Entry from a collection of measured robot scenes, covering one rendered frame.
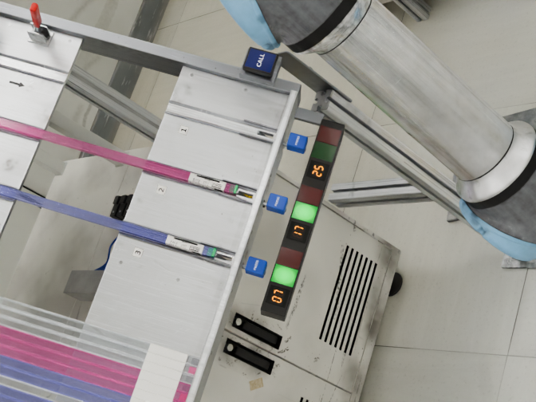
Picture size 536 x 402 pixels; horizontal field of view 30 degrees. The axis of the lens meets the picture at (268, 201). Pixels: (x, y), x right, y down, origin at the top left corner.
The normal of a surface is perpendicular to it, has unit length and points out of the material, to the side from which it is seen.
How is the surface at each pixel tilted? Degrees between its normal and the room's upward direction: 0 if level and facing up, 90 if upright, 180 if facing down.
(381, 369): 0
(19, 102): 46
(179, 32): 0
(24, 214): 90
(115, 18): 90
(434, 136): 78
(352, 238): 90
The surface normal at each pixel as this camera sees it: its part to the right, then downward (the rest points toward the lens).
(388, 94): -0.20, 0.71
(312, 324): 0.65, -0.05
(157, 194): -0.01, -0.34
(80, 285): -0.70, -0.44
